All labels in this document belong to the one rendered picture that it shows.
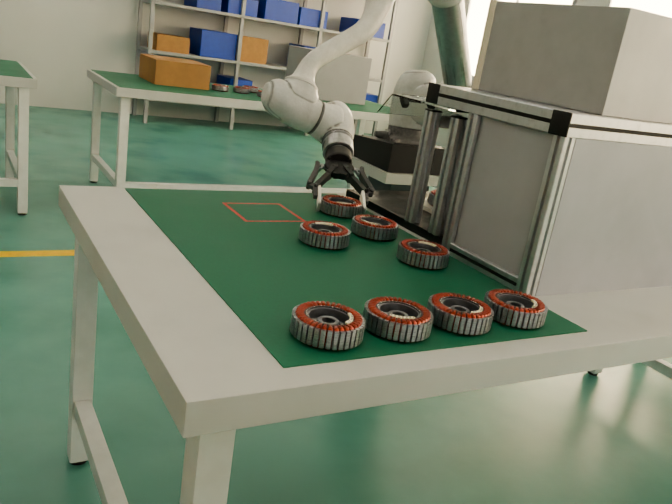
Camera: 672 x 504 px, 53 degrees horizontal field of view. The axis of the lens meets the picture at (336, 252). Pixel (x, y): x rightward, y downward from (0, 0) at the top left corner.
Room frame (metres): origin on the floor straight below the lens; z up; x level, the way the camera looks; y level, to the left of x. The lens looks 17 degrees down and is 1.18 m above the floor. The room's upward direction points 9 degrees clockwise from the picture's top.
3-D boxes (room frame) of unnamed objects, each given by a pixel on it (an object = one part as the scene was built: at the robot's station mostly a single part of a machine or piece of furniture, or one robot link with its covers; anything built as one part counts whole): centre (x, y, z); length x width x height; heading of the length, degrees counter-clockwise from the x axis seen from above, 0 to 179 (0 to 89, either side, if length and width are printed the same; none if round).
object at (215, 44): (7.94, 1.77, 0.92); 0.42 x 0.42 x 0.29; 33
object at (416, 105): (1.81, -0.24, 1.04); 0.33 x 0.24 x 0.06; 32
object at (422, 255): (1.39, -0.19, 0.77); 0.11 x 0.11 x 0.04
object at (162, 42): (7.68, 2.21, 0.87); 0.40 x 0.36 x 0.17; 32
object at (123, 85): (4.69, 0.64, 0.38); 2.20 x 0.90 x 0.75; 122
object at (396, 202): (1.90, -0.40, 0.76); 0.64 x 0.47 x 0.02; 122
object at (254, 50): (8.17, 1.42, 0.92); 0.40 x 0.36 x 0.28; 32
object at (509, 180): (1.40, -0.33, 0.91); 0.28 x 0.03 x 0.32; 32
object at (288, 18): (8.32, 1.16, 1.40); 0.42 x 0.42 x 0.23; 32
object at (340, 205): (1.70, 0.01, 0.77); 0.11 x 0.11 x 0.04
